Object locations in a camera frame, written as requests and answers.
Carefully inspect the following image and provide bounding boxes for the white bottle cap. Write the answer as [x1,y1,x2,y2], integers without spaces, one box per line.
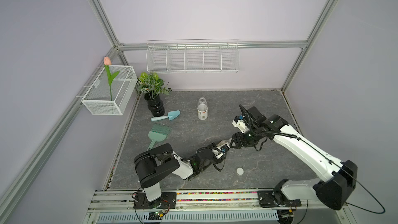
[236,168,244,175]

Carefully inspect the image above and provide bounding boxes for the white wire basket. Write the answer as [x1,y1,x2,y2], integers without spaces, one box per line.
[77,65,137,116]

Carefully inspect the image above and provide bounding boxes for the white wire wall shelf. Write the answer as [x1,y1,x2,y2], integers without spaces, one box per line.
[146,39,240,73]

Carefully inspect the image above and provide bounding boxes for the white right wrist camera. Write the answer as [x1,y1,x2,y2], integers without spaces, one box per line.
[232,115,249,134]

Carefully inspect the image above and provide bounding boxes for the green artificial leafy plant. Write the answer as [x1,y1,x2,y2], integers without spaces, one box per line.
[137,72,172,100]

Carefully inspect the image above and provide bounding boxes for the aluminium frame profiles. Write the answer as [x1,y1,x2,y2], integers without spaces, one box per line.
[1,0,339,224]

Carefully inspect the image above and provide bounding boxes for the grey slotted cable duct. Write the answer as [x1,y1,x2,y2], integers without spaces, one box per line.
[96,210,279,224]

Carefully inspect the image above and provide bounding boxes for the light blue plastic trowel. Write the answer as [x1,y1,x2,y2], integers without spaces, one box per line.
[151,111,181,122]

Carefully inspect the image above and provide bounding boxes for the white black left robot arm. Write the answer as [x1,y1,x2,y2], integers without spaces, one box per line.
[134,141,230,203]

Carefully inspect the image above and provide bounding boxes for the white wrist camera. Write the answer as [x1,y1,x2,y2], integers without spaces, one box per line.
[232,115,249,134]
[211,147,226,160]

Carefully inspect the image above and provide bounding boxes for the clear bottle yellow white label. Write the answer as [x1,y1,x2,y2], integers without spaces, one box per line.
[197,97,208,120]

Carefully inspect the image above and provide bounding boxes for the black glossy plant vase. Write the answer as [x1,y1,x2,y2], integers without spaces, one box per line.
[144,93,165,117]

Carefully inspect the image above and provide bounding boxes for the green hand brush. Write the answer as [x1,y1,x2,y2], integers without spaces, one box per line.
[151,124,172,136]

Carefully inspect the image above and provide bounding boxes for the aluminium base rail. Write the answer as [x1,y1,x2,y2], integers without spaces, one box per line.
[88,189,330,212]

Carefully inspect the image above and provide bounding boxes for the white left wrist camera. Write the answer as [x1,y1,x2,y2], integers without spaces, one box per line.
[211,147,226,160]

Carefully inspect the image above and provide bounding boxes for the pink artificial tulip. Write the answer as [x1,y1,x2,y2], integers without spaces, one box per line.
[104,57,120,101]

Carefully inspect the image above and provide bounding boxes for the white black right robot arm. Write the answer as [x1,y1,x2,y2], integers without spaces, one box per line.
[231,105,358,210]

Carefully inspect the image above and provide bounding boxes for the clear bottle red cream label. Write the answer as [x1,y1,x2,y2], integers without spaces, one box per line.
[217,139,231,154]

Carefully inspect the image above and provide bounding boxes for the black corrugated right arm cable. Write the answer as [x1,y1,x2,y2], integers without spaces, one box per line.
[238,104,346,172]

